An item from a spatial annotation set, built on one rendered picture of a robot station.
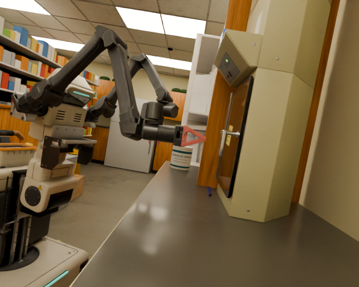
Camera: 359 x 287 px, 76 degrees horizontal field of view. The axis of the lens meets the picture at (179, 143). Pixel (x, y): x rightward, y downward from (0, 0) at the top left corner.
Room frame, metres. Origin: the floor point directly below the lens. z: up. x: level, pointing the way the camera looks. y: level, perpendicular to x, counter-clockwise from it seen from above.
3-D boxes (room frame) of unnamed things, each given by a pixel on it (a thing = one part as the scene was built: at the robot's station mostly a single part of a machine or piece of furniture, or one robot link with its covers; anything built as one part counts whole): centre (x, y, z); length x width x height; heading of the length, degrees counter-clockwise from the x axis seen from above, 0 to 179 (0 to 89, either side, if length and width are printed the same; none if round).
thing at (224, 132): (0.76, -0.16, 1.17); 0.05 x 0.03 x 0.10; 88
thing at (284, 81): (0.87, -0.32, 1.33); 0.32 x 0.25 x 0.77; 178
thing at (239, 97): (0.87, -0.19, 1.19); 0.30 x 0.01 x 0.40; 178
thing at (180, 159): (1.48, -0.03, 1.02); 0.13 x 0.13 x 0.15
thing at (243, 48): (0.87, -0.14, 1.46); 0.32 x 0.11 x 0.10; 178
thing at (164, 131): (0.77, 0.04, 1.16); 0.10 x 0.07 x 0.07; 179
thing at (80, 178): (3.19, 1.45, 0.14); 0.41 x 0.32 x 0.28; 4
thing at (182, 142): (0.73, -0.03, 1.17); 0.09 x 0.07 x 0.07; 89
